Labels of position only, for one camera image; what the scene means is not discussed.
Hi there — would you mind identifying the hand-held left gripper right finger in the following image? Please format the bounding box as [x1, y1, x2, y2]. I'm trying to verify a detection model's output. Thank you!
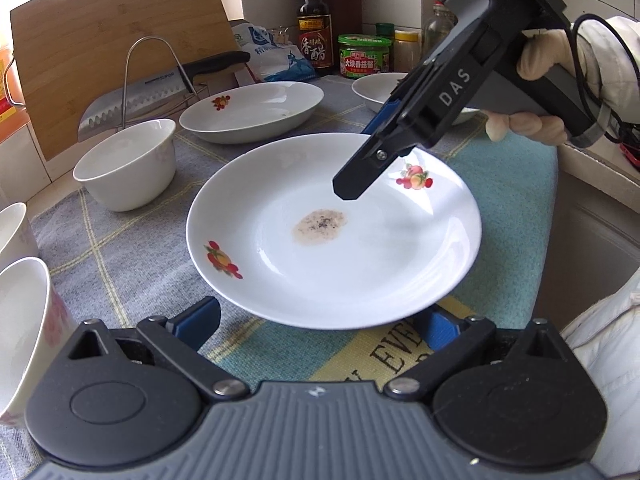
[385, 305, 568, 401]

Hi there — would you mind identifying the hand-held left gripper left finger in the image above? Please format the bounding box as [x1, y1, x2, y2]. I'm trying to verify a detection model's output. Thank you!
[67, 296, 251, 403]

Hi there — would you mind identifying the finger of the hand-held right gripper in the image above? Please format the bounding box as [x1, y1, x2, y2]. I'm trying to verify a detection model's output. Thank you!
[332, 112, 418, 202]
[361, 97, 401, 136]

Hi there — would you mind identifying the fruit print white plate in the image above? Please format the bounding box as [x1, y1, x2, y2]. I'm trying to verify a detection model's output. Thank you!
[186, 133, 483, 331]
[179, 81, 326, 145]

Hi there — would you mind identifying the white porcelain bowl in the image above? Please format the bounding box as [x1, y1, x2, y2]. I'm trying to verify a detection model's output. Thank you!
[0, 257, 66, 426]
[0, 202, 40, 272]
[351, 73, 481, 126]
[73, 119, 177, 212]

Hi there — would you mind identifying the person's right forearm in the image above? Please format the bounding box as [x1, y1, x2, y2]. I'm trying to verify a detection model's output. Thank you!
[570, 15, 640, 133]

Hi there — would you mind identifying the person's right hand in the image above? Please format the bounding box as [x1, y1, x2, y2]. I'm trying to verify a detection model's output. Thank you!
[485, 27, 583, 143]

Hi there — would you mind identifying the red cap glass bottle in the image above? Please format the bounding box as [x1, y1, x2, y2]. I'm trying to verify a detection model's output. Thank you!
[422, 1, 458, 56]

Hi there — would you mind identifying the green lid sauce jar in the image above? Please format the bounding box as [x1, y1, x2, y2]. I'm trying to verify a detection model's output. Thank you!
[338, 34, 393, 79]

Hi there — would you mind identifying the yellow lid spice jar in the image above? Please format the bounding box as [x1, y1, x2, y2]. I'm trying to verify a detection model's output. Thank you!
[393, 30, 421, 73]

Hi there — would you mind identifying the checked table cloth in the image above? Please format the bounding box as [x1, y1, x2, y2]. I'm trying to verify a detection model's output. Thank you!
[0, 72, 558, 480]

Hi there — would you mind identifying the dark vinegar bottle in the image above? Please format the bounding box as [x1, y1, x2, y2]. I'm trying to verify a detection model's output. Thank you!
[297, 0, 335, 72]

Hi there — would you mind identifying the dark red knife block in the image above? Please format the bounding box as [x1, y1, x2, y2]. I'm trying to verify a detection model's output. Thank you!
[316, 0, 363, 78]

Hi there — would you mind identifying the clean fruit print white plate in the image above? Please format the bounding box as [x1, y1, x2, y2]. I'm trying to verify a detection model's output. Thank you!
[179, 81, 326, 145]

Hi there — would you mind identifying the white blue salt bag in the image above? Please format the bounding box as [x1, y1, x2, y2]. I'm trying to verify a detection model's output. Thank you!
[230, 19, 321, 83]

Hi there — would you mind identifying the person's white jacket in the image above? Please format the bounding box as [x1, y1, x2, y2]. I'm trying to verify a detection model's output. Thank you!
[560, 270, 640, 480]

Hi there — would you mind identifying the kitchen sink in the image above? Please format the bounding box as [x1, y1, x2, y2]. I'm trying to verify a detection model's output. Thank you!
[537, 142, 640, 331]

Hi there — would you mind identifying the red plastic item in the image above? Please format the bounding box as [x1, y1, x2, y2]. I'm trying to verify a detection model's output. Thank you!
[617, 140, 640, 168]

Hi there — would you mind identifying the bamboo cutting board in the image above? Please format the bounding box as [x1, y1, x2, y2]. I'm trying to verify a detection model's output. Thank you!
[10, 0, 236, 162]

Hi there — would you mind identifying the orange cooking wine bottle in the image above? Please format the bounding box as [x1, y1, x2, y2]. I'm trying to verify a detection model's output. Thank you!
[0, 42, 26, 133]

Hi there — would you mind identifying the black cable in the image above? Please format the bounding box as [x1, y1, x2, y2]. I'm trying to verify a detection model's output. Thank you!
[571, 12, 640, 143]

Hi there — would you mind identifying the black handled kitchen knife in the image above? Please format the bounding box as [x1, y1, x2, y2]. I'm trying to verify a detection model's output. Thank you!
[77, 51, 251, 143]

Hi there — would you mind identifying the metal wire rack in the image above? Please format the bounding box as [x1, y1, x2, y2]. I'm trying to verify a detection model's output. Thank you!
[119, 35, 211, 133]

